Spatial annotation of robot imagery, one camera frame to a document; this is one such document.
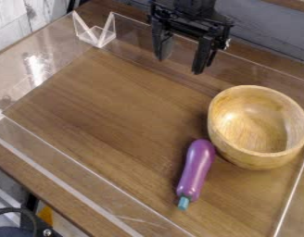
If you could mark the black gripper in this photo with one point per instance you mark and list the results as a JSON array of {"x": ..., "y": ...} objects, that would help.
[{"x": 194, "y": 19}]

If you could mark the black clamp with cable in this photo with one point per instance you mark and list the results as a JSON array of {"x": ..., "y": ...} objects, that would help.
[{"x": 33, "y": 226}]

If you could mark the brown wooden bowl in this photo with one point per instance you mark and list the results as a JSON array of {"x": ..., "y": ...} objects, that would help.
[{"x": 257, "y": 127}]

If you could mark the clear acrylic tray enclosure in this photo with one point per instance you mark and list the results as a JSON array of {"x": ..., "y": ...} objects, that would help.
[{"x": 98, "y": 120}]

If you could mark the purple toy eggplant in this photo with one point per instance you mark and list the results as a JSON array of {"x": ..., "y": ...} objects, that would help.
[{"x": 201, "y": 156}]

